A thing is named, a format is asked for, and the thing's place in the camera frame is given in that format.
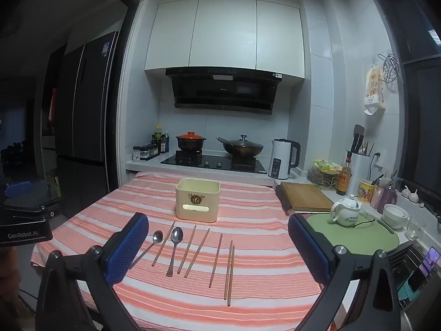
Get hanging yellow white bag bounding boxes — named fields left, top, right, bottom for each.
left=363, top=60, right=387, bottom=115

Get cream plastic utensil holder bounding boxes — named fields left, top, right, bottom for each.
left=175, top=178, right=221, bottom=223

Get white bowl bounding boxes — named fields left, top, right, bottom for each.
left=383, top=204, right=411, bottom=230

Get yellow printed mug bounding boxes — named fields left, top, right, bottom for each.
left=357, top=179, right=376, bottom=204

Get brown sauce bottle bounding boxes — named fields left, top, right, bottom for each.
left=336, top=151, right=352, bottom=196

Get purple bottle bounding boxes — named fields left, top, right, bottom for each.
left=377, top=179, right=399, bottom=215

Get white teapot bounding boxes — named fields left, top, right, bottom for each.
left=330, top=194, right=362, bottom=226

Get dark refrigerator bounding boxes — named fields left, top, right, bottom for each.
left=55, top=31, right=120, bottom=214

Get garlic bulbs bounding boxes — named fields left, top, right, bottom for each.
left=401, top=185, right=420, bottom=201

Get white electric kettle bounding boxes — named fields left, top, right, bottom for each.
left=268, top=138, right=302, bottom=179

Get white upper cabinets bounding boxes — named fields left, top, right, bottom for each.
left=144, top=0, right=306, bottom=80

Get large metal spoon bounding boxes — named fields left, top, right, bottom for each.
left=166, top=227, right=184, bottom=277

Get smartphone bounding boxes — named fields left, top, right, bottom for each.
left=407, top=246, right=441, bottom=292

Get clear drinking glass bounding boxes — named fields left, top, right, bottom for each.
left=404, top=215, right=426, bottom=241

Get pink white striped cloth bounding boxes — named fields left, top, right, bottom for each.
left=31, top=170, right=345, bottom=331

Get white knife holder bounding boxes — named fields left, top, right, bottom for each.
left=346, top=150, right=373, bottom=197

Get clay pot with orange lid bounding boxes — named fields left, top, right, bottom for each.
left=175, top=131, right=208, bottom=153

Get basket with yellow snack bags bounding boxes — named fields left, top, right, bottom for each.
left=307, top=159, right=344, bottom=190

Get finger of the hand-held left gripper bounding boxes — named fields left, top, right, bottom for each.
left=4, top=180, right=52, bottom=201
left=0, top=203, right=61, bottom=222

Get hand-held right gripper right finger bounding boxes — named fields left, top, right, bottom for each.
left=287, top=214, right=402, bottom=331

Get black spatula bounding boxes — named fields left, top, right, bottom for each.
left=351, top=124, right=366, bottom=153

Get wok with glass lid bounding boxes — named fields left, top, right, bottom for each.
left=216, top=134, right=265, bottom=156

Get black range hood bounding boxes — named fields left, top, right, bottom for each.
left=165, top=67, right=282, bottom=114

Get pink cup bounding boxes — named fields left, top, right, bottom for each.
left=370, top=176, right=386, bottom=209

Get wooden cutting board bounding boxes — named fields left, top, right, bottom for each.
left=279, top=181, right=335, bottom=213

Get black gas stove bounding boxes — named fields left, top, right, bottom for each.
left=160, top=150, right=268, bottom=174

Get green round mat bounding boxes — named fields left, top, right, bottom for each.
left=305, top=210, right=400, bottom=254

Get wire steaming rack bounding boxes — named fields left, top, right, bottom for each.
left=378, top=53, right=400, bottom=84

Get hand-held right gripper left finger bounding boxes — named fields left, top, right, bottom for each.
left=34, top=213, right=149, bottom=331

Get small metal spoon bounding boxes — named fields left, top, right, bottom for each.
left=129, top=230, right=164, bottom=270

